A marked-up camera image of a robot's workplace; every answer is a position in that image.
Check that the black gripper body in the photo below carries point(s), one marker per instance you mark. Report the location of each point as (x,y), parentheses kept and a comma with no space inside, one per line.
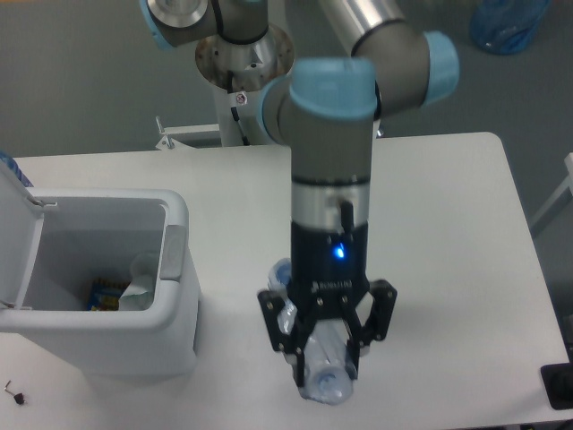
(328,277)

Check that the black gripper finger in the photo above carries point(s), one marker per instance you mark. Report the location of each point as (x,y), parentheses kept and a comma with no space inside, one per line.
(376,327)
(292,343)

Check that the clear plastic water bottle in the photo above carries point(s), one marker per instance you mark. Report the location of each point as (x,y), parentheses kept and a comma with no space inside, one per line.
(326,378)

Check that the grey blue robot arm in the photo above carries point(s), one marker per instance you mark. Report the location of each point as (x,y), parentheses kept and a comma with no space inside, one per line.
(326,111)

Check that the white trash can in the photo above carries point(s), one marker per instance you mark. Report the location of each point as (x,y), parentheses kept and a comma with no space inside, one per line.
(97,234)

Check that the white trash can lid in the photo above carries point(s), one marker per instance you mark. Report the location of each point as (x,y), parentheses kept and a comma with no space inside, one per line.
(22,221)

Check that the black device at edge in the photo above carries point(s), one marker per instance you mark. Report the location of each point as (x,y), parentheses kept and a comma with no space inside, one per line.
(557,380)

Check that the blue yellow snack packet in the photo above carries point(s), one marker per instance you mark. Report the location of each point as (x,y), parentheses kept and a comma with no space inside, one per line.
(105,295)

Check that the small black key fob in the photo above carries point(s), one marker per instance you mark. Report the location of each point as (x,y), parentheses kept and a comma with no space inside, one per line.
(19,398)

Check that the small metal hex key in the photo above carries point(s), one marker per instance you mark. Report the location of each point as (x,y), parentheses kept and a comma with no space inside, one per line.
(6,388)

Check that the blue plastic bag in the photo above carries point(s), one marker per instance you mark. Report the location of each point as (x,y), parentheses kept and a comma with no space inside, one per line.
(506,27)

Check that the blue patterned item behind lid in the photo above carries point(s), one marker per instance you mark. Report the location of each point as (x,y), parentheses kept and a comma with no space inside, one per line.
(12,164)

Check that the white pedestal foot bracket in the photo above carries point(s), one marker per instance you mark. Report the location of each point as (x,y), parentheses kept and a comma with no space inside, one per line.
(188,133)

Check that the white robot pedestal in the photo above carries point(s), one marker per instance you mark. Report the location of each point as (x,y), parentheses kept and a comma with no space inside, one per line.
(238,73)

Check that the white frame at right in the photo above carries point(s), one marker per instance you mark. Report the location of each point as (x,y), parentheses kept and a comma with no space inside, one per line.
(555,203)

